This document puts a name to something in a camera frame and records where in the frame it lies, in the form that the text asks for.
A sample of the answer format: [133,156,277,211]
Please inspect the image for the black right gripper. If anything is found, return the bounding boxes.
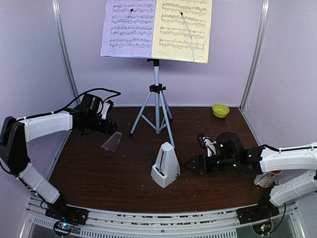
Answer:
[183,154,238,176]

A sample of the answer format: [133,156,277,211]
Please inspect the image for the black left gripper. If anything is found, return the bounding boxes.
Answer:
[87,114,118,135]

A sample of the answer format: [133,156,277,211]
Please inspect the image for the clear metronome front cover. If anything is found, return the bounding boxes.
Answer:
[101,131,122,152]

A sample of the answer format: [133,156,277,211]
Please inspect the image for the white metronome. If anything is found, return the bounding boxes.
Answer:
[151,142,181,188]

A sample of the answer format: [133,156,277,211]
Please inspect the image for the white folding music stand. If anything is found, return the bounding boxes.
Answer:
[100,0,213,154]

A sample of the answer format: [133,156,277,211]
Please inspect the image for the purple sheet music page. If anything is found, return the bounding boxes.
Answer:
[101,0,156,59]

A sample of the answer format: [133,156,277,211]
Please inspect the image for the yellow sheet music page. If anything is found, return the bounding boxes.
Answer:
[152,0,212,63]

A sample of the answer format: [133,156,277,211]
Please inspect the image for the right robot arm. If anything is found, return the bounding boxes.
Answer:
[184,132,317,219]

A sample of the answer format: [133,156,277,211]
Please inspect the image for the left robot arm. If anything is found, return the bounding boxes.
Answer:
[0,88,121,220]

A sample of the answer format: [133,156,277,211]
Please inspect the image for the green bowl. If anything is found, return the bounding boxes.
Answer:
[212,104,230,118]

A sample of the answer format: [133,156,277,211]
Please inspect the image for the white mug orange inside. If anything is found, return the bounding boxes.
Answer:
[254,170,283,188]

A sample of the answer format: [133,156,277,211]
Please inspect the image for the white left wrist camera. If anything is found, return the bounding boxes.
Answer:
[99,100,114,120]

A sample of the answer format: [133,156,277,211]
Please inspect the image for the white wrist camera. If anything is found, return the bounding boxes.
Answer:
[196,134,216,157]
[99,100,114,120]

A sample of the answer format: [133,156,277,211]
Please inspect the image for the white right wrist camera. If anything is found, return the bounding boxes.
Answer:
[196,134,216,157]

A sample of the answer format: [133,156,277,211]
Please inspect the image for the aluminium front rail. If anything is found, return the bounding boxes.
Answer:
[24,195,300,238]

